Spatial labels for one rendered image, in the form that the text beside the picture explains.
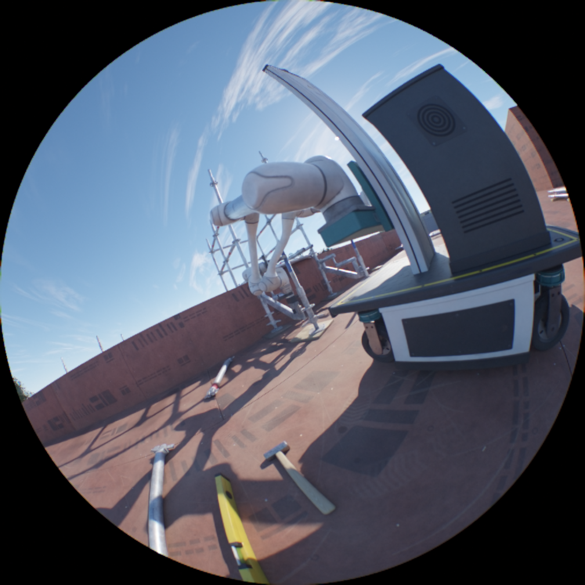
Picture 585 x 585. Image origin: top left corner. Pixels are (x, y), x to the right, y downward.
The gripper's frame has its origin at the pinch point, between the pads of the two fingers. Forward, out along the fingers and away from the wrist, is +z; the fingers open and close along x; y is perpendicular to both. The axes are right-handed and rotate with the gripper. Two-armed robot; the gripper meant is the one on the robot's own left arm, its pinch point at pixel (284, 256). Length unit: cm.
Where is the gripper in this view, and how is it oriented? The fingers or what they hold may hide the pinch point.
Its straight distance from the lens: 144.2
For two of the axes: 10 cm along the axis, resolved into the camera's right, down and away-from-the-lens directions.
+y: 4.2, 9.1, 0.6
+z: 9.1, -4.2, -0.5
